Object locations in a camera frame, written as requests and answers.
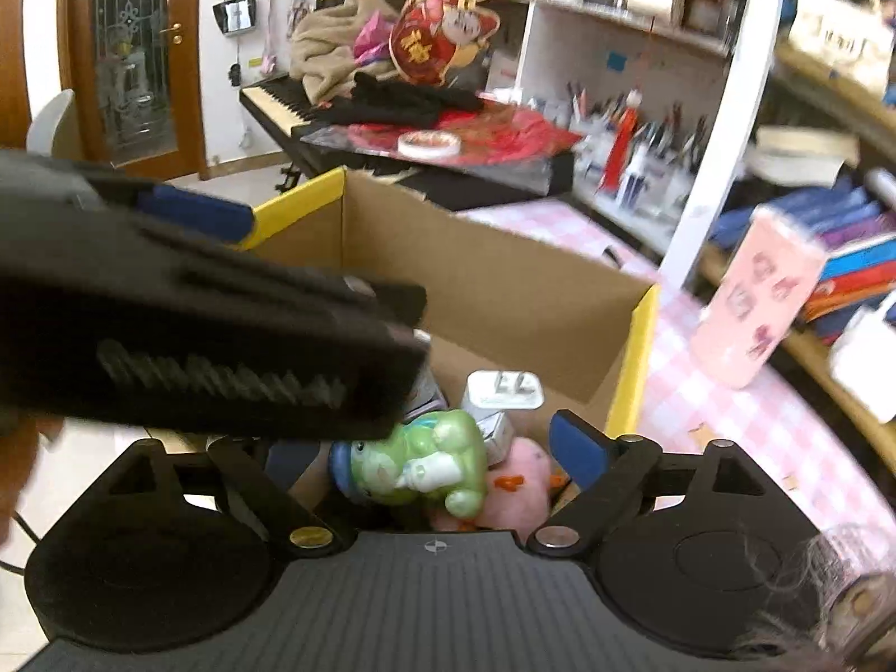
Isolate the white quilted pearl handbag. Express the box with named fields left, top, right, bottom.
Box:
left=828, top=293, right=896, bottom=423

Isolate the yellow cardboard box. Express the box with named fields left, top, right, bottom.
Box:
left=146, top=165, right=662, bottom=506

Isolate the white cubby shelf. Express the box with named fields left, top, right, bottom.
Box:
left=481, top=0, right=737, bottom=262

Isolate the wooden bookshelf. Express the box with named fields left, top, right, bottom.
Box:
left=697, top=35, right=894, bottom=472

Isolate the white power adapter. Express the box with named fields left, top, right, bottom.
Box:
left=461, top=370, right=545, bottom=413

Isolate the black keyboard piano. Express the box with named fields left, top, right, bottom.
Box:
left=239, top=76, right=577, bottom=211

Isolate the pink checkered tablecloth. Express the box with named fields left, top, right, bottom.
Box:
left=460, top=199, right=896, bottom=554

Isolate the red fortune god decoration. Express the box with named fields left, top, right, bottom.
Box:
left=389, top=0, right=501, bottom=87

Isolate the pink sticker cylinder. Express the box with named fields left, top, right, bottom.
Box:
left=689, top=205, right=828, bottom=390

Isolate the person right hand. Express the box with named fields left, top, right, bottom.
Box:
left=0, top=408, right=64, bottom=543

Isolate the wooden glass door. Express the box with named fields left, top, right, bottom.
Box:
left=59, top=0, right=207, bottom=179

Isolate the white tape roll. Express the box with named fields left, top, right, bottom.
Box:
left=396, top=130, right=461, bottom=161

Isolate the pink plush duck toy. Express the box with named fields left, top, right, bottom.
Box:
left=430, top=437, right=570, bottom=542

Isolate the beige blanket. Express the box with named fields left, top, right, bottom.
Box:
left=288, top=0, right=398, bottom=105

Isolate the green frog toy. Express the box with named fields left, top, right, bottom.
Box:
left=328, top=409, right=488, bottom=520

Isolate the cream quilted handbag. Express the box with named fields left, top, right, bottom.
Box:
left=788, top=0, right=894, bottom=99

